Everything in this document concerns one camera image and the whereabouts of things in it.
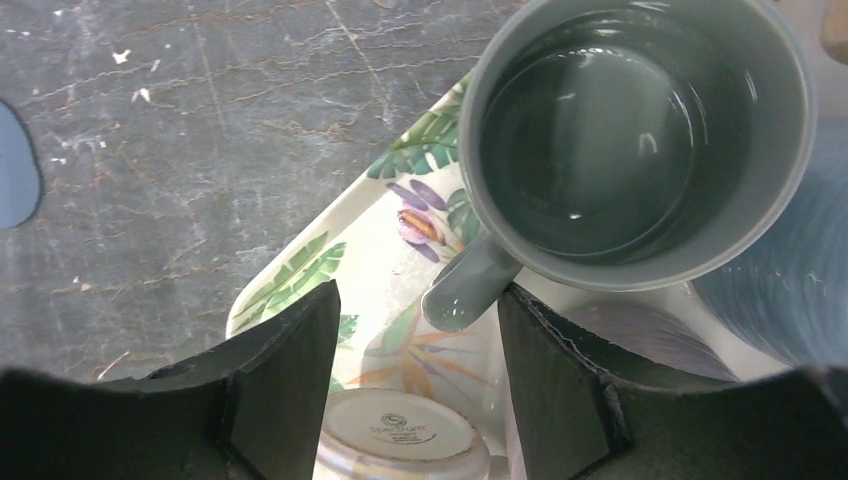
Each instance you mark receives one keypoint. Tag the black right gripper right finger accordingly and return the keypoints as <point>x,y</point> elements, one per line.
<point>588,409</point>

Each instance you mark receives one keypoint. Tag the light blue round coaster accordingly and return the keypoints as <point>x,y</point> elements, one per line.
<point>21,179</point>

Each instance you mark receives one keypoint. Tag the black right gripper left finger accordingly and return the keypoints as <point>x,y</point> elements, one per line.
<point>248,408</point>

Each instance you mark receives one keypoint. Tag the light blue ceramic mug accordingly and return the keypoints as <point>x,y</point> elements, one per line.
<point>786,295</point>

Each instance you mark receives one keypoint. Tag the grey green ceramic mug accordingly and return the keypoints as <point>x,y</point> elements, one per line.
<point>619,146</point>

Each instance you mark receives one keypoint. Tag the white mug orange inside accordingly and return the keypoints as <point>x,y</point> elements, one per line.
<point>371,433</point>

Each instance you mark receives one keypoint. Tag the lilac ceramic mug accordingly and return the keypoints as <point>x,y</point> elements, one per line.
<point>652,334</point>

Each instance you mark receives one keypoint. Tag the beige ceramic mug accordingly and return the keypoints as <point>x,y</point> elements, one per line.
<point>833,33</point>

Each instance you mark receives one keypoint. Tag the floral leaf print tray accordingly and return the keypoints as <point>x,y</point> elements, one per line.
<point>384,239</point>

